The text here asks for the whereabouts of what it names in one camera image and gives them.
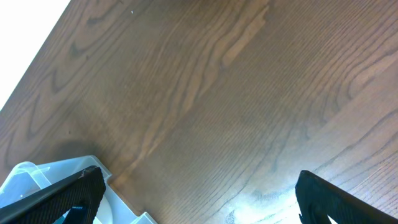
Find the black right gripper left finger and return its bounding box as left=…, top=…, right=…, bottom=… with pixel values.
left=1, top=166, right=106, bottom=224

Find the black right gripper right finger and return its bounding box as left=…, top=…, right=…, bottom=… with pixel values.
left=295, top=170, right=397, bottom=224

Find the clear plastic storage container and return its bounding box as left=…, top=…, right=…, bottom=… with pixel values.
left=1, top=155, right=156, bottom=224

